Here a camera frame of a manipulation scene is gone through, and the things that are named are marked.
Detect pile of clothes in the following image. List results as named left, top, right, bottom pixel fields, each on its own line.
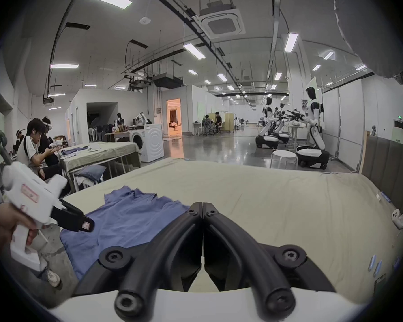
left=73, top=164, right=107, bottom=191

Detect white washing machine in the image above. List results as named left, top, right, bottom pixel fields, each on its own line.
left=129, top=123, right=165, bottom=163

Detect low table with beige sheet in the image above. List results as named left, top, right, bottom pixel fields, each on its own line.
left=58, top=142, right=142, bottom=193

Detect white humanoid robot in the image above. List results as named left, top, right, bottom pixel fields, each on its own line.
left=255, top=97, right=283, bottom=150
left=285, top=87, right=330, bottom=171
left=275, top=103, right=294, bottom=144

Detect group of people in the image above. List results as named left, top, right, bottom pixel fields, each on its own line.
left=201, top=112, right=224, bottom=136

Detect small white device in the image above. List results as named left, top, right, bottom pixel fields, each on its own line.
left=390, top=208, right=403, bottom=230

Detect blue shirt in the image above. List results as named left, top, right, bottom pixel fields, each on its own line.
left=59, top=185, right=202, bottom=281

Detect white round stool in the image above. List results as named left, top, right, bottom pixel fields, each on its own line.
left=270, top=150, right=299, bottom=170

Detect person's left hand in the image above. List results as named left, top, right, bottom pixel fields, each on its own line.
left=0, top=202, right=38, bottom=248

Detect grey padded headboard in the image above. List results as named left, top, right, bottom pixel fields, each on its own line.
left=360, top=134, right=403, bottom=222

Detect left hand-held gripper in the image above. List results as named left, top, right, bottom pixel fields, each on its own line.
left=2, top=162, right=95, bottom=271

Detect bed with beige sheet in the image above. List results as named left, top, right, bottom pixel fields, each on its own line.
left=61, top=157, right=403, bottom=305

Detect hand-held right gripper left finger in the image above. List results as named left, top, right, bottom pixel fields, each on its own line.
left=72, top=201, right=204, bottom=320

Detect grey umbrella lamp on stand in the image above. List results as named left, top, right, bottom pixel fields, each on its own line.
left=333, top=0, right=403, bottom=147

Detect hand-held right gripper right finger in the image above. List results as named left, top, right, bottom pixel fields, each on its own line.
left=204, top=201, right=336, bottom=319

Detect person's legs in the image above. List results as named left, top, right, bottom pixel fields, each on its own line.
left=37, top=257, right=62, bottom=288

